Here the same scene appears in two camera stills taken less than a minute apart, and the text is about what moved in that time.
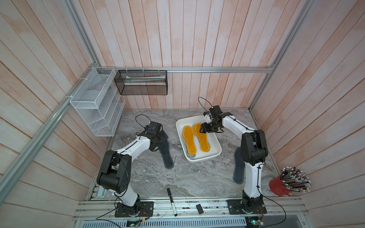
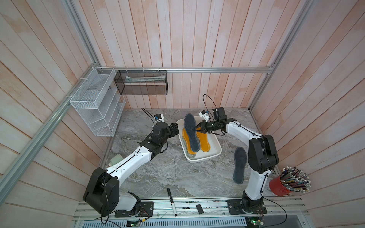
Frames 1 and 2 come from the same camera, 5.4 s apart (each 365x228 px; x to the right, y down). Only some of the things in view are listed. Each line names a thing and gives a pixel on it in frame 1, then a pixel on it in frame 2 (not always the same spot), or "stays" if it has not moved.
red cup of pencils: (291, 179) stays
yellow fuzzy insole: (202, 139) stays
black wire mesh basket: (142, 82) stays
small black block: (199, 209) stays
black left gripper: (162, 137) → (175, 128)
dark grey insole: (164, 150) → (189, 121)
